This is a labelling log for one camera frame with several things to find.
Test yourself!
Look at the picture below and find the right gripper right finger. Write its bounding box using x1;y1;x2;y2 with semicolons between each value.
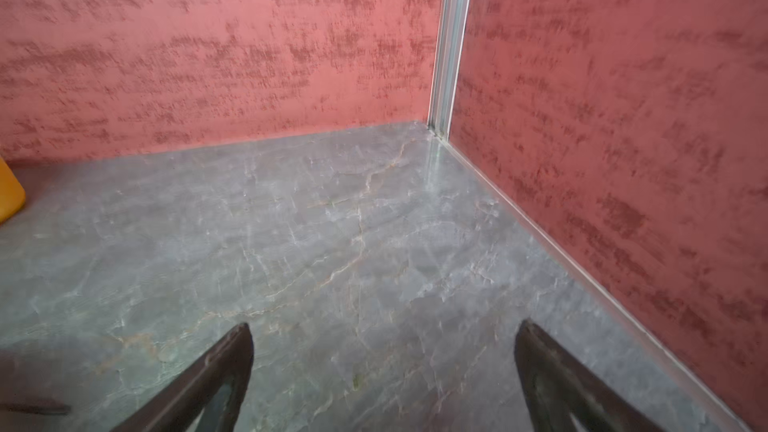
514;319;661;431

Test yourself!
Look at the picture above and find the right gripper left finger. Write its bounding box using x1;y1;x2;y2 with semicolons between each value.
115;322;254;431

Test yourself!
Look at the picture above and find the yellow plastic bin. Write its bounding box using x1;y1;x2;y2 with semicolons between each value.
0;158;26;224

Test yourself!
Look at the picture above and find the right aluminium corner post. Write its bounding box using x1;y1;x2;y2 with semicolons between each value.
427;0;470;141

